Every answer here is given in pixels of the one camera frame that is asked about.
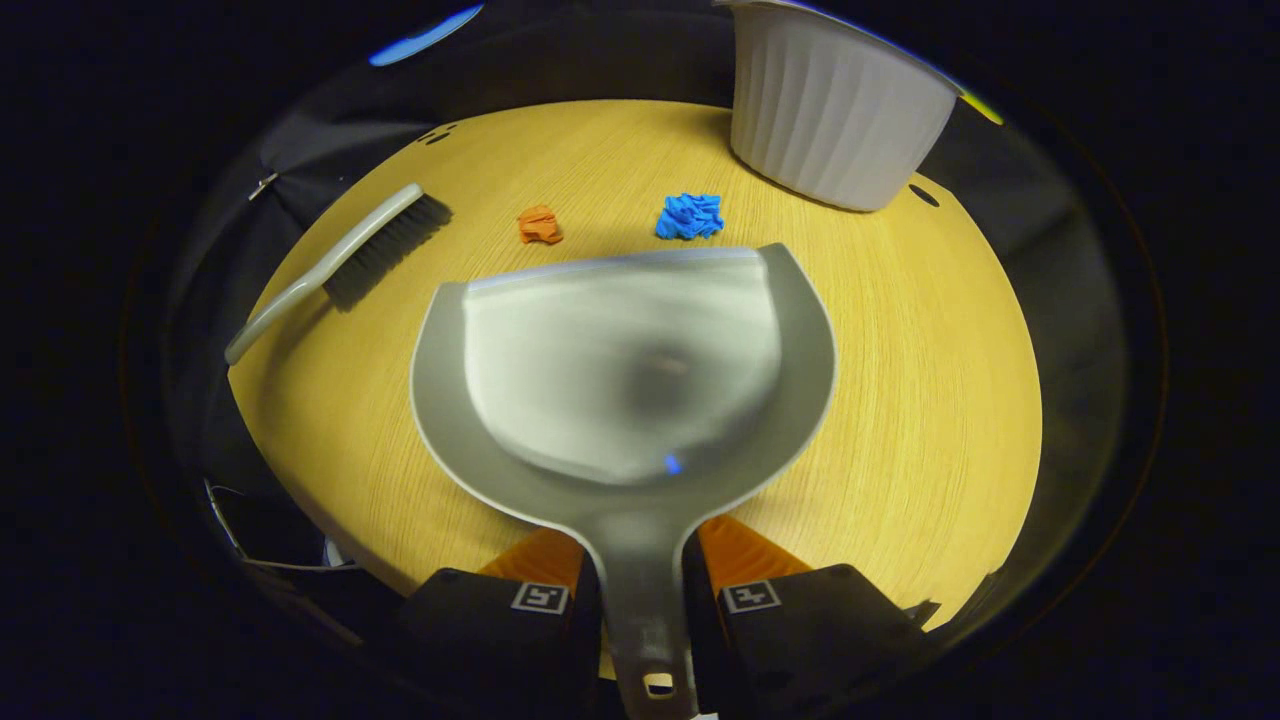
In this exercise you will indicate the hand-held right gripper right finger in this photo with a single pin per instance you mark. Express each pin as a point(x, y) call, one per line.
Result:
point(800, 650)

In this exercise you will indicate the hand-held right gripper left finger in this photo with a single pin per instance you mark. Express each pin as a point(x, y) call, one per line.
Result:
point(500, 650)

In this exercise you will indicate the grey plastic dustpan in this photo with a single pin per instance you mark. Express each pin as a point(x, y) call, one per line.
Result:
point(620, 370)

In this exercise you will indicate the orange paper trash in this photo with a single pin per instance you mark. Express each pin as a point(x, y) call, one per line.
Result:
point(540, 226)

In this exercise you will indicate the small grey broom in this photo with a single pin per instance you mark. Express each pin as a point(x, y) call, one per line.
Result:
point(345, 245)

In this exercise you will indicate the blue paper trash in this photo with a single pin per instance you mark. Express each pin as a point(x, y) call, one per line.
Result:
point(690, 216)

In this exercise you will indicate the white ribbed garbage bin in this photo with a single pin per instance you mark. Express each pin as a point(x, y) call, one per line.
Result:
point(830, 110)

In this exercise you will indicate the metal backdrop clip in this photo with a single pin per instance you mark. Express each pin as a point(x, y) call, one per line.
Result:
point(262, 185)

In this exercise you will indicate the black backdrop cloth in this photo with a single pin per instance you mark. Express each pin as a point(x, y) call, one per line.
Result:
point(330, 120)

